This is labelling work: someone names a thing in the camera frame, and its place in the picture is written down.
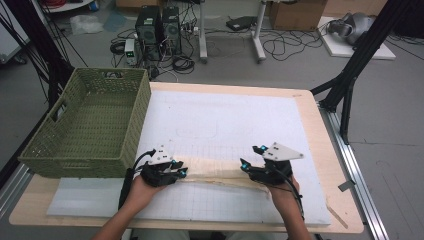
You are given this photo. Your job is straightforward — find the black computer tower with fan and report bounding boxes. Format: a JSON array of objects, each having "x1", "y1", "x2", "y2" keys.
[{"x1": 162, "y1": 5, "x2": 183, "y2": 56}]

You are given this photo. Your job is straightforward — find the black floor cable coil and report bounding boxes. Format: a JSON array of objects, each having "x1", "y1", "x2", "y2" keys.
[{"x1": 172, "y1": 54, "x2": 196, "y2": 75}]

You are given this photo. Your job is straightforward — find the white flat platform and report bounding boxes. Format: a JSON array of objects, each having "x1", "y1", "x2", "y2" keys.
[{"x1": 317, "y1": 15, "x2": 398, "y2": 61}]

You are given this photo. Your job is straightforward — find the white desk leg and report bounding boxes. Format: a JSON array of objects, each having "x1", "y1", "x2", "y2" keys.
[
  {"x1": 198, "y1": 0, "x2": 209, "y2": 65},
  {"x1": 251, "y1": 0, "x2": 268, "y2": 63}
]

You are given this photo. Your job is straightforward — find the person's right hand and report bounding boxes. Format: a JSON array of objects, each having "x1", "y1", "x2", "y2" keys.
[{"x1": 267, "y1": 175, "x2": 302, "y2": 207}]

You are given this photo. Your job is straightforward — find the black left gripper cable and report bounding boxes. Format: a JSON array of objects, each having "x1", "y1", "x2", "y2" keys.
[{"x1": 118, "y1": 149, "x2": 158, "y2": 210}]

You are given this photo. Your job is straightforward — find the small white power unit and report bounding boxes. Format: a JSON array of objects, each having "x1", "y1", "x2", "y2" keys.
[{"x1": 124, "y1": 38, "x2": 138, "y2": 66}]

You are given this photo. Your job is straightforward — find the green woven basket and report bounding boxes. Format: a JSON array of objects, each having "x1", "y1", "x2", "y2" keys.
[{"x1": 18, "y1": 67, "x2": 153, "y2": 180}]

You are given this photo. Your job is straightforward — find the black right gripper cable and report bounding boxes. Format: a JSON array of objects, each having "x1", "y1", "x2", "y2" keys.
[{"x1": 271, "y1": 166, "x2": 306, "y2": 222}]

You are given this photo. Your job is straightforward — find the brown cardboard box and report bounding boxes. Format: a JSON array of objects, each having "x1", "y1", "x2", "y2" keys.
[{"x1": 268, "y1": 0, "x2": 329, "y2": 32}]

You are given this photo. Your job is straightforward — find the white cabinet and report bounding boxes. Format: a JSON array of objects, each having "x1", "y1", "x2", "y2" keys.
[{"x1": 0, "y1": 0, "x2": 30, "y2": 65}]

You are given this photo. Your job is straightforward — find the black floor cables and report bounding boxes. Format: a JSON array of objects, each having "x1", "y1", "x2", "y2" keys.
[{"x1": 262, "y1": 29, "x2": 322, "y2": 62}]

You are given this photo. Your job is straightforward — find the black flat device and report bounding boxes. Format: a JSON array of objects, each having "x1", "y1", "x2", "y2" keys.
[{"x1": 225, "y1": 15, "x2": 258, "y2": 32}]

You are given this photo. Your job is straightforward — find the cream egg print cloth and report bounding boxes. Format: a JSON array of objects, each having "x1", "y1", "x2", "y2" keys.
[{"x1": 179, "y1": 155, "x2": 272, "y2": 198}]

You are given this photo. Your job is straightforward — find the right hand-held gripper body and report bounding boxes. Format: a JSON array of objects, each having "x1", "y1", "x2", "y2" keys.
[{"x1": 248, "y1": 142, "x2": 305, "y2": 186}]

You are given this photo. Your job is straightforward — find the grey rounded machine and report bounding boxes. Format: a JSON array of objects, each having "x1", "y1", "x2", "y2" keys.
[{"x1": 327, "y1": 12, "x2": 377, "y2": 46}]

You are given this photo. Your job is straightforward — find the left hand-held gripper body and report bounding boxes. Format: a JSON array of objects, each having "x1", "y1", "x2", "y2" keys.
[{"x1": 139, "y1": 144, "x2": 180, "y2": 188}]

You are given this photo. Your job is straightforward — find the aluminium rail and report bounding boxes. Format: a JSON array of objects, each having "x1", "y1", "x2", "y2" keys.
[
  {"x1": 319, "y1": 105, "x2": 390, "y2": 240},
  {"x1": 0, "y1": 162, "x2": 35, "y2": 218}
]

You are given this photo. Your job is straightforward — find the clear plastic bag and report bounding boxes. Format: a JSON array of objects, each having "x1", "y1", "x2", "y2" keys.
[{"x1": 69, "y1": 14, "x2": 105, "y2": 36}]

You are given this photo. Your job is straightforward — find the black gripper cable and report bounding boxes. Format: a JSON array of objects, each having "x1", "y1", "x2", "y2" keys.
[
  {"x1": 271, "y1": 166, "x2": 306, "y2": 222},
  {"x1": 118, "y1": 149, "x2": 158, "y2": 210}
]

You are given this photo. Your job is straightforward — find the black metal frame stand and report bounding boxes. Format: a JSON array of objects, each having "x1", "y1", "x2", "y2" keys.
[
  {"x1": 309, "y1": 0, "x2": 405, "y2": 145},
  {"x1": 2, "y1": 0, "x2": 75, "y2": 108}
]

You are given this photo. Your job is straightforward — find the person's left hand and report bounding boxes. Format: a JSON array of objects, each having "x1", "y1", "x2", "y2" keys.
[{"x1": 123, "y1": 175, "x2": 168, "y2": 210}]

